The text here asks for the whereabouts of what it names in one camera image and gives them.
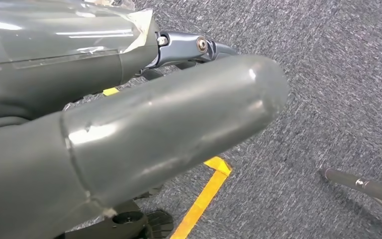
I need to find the yellow floor tape square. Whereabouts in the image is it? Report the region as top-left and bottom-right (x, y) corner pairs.
(102, 87), (233, 239)

